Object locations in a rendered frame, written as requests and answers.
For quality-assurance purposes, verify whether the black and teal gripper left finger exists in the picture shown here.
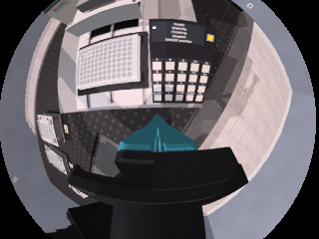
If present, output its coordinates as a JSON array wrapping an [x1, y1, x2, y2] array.
[[118, 116, 158, 151]]

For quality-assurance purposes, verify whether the white multi-well plate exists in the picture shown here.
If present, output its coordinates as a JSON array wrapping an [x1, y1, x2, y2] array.
[[37, 119, 55, 142], [46, 148, 64, 172], [77, 34, 141, 90]]

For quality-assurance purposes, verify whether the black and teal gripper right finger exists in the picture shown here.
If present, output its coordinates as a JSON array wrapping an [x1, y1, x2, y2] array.
[[158, 116, 198, 151]]

